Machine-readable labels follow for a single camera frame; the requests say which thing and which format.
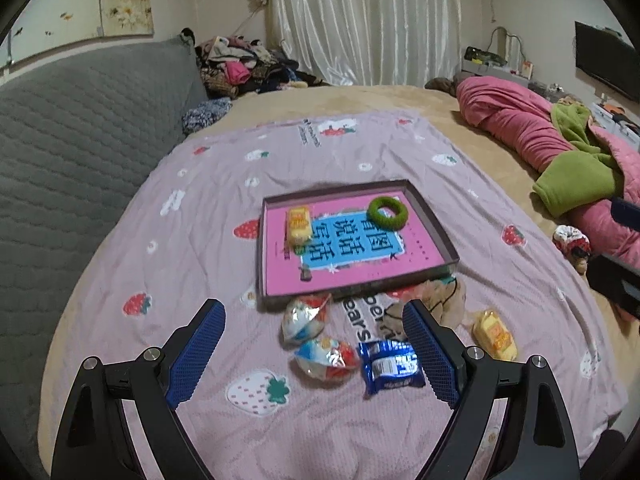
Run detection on pile of clothes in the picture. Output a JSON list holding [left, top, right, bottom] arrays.
[[192, 35, 331, 101]]

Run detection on green fuzzy ring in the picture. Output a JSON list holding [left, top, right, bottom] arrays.
[[367, 196, 412, 233]]

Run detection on brown cloth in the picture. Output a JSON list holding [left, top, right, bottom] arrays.
[[425, 77, 471, 96]]

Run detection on cluttered side table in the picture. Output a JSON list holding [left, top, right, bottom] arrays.
[[460, 27, 536, 81]]

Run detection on black television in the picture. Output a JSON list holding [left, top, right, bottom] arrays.
[[574, 21, 640, 103]]

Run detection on red white plush toy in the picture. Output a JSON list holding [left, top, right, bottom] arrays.
[[552, 225, 593, 273]]

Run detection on blue patterned cloth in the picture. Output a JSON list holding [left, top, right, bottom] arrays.
[[181, 97, 233, 136]]

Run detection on pink quilt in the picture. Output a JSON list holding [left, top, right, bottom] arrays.
[[455, 75, 640, 261]]

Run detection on pink strawberry print blanket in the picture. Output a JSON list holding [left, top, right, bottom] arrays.
[[37, 112, 626, 480]]

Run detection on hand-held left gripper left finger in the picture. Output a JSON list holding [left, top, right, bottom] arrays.
[[52, 298, 227, 480]]

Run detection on blue snack packet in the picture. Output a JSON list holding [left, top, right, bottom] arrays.
[[357, 340, 426, 398]]

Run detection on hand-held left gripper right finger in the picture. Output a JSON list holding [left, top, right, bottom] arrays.
[[402, 299, 583, 480]]

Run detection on red white snack packet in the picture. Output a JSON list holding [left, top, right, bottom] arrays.
[[294, 337, 361, 386], [282, 292, 333, 350]]

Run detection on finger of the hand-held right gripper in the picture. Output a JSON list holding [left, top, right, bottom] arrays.
[[587, 253, 640, 322], [610, 197, 640, 233]]

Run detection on pink book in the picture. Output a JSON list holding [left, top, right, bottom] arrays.
[[262, 187, 448, 297]]

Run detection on green fleece blanket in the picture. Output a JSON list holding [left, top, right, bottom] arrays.
[[532, 100, 626, 218]]

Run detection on pink tray box lid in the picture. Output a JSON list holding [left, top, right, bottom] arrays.
[[255, 179, 461, 313]]

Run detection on floral wall poster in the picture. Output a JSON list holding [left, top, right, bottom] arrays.
[[0, 0, 153, 68]]

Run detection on white curtain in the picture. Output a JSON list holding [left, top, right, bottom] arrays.
[[265, 0, 463, 88]]

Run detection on yellow snack packet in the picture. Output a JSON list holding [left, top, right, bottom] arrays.
[[285, 205, 315, 247], [471, 309, 518, 361]]

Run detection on beige bed sheet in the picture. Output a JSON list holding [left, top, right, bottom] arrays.
[[182, 82, 640, 480]]

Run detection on grey quilted headboard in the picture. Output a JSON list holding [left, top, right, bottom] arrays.
[[0, 37, 211, 461]]

